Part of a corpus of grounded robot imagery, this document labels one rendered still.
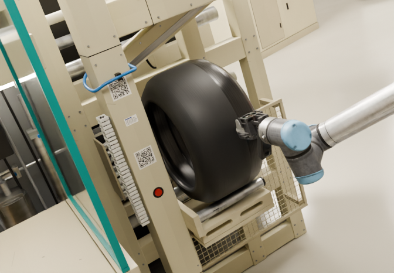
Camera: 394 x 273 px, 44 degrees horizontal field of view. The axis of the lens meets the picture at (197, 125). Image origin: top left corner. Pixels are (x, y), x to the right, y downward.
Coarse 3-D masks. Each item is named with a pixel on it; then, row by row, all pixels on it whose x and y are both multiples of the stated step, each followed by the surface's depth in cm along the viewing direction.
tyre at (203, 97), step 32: (192, 64) 194; (160, 96) 185; (192, 96) 179; (224, 96) 181; (160, 128) 227; (192, 128) 176; (224, 128) 178; (192, 160) 182; (224, 160) 179; (256, 160) 188; (192, 192) 199; (224, 192) 190
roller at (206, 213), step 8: (248, 184) 205; (256, 184) 205; (264, 184) 207; (232, 192) 203; (240, 192) 202; (248, 192) 203; (224, 200) 200; (232, 200) 200; (208, 208) 197; (216, 208) 198; (224, 208) 199; (200, 216) 195; (208, 216) 196
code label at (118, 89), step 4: (124, 76) 176; (116, 80) 175; (120, 80) 176; (124, 80) 176; (108, 84) 174; (112, 84) 175; (116, 84) 175; (120, 84) 176; (124, 84) 177; (108, 88) 174; (112, 88) 175; (116, 88) 176; (120, 88) 176; (124, 88) 177; (128, 88) 178; (112, 92) 175; (116, 92) 176; (120, 92) 177; (124, 92) 177; (128, 92) 178; (112, 96) 175; (116, 96) 176; (120, 96) 177; (124, 96) 178; (116, 100) 176
